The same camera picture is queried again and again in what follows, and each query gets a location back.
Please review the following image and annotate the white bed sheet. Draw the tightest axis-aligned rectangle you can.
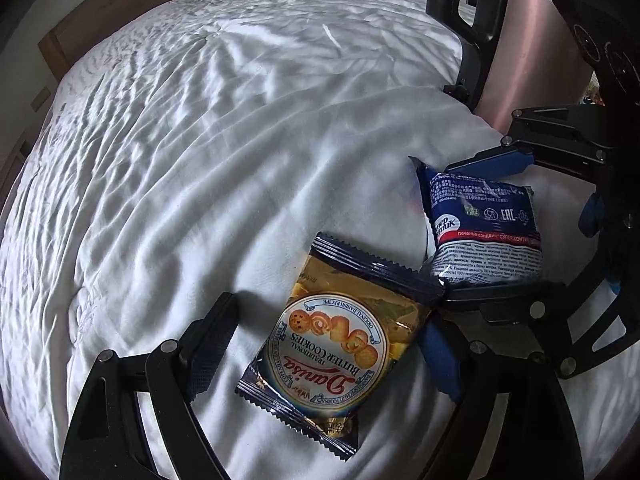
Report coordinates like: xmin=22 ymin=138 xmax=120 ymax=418
xmin=0 ymin=0 xmax=636 ymax=480

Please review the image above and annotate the wooden headboard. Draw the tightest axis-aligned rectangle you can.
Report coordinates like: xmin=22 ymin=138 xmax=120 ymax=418
xmin=39 ymin=0 xmax=301 ymax=81

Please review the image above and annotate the gold butter cookie packet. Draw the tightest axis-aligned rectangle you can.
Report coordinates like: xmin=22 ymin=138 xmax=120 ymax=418
xmin=235 ymin=232 xmax=446 ymax=456

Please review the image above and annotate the rose gold kettle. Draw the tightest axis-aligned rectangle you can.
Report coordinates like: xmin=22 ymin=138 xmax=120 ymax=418
xmin=425 ymin=0 xmax=593 ymax=131

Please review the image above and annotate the dark blue cookie packet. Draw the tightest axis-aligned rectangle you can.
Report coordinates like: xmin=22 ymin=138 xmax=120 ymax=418
xmin=409 ymin=156 xmax=545 ymax=289

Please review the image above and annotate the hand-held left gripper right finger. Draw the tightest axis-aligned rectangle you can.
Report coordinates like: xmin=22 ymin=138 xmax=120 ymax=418
xmin=419 ymin=316 xmax=587 ymax=480

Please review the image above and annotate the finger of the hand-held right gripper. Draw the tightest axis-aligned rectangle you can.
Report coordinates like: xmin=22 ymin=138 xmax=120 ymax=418
xmin=439 ymin=280 xmax=577 ymax=324
xmin=442 ymin=104 xmax=614 ymax=176

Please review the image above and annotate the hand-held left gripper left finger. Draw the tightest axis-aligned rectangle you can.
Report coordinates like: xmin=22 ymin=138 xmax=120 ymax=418
xmin=60 ymin=291 xmax=241 ymax=480

